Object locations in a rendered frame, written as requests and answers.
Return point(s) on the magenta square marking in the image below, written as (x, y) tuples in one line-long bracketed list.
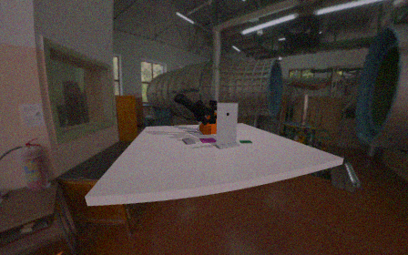
[(207, 140)]

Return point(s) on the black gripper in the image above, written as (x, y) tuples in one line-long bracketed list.
[(212, 118)]

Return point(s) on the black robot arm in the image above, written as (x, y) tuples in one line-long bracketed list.
[(199, 109)]

